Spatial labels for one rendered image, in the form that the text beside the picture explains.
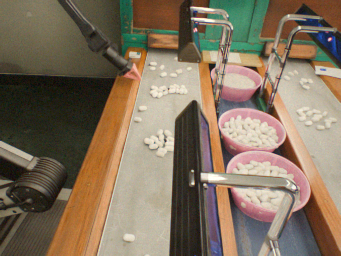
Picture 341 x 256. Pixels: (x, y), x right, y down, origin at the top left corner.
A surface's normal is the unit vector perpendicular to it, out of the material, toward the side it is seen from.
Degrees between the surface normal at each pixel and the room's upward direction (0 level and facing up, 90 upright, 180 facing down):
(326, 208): 0
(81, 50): 90
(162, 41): 67
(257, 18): 90
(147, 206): 0
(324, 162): 0
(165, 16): 90
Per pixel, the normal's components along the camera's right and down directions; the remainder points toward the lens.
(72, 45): 0.05, 0.60
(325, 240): -1.00, -0.07
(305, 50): -0.01, 0.22
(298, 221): 0.07, -0.80
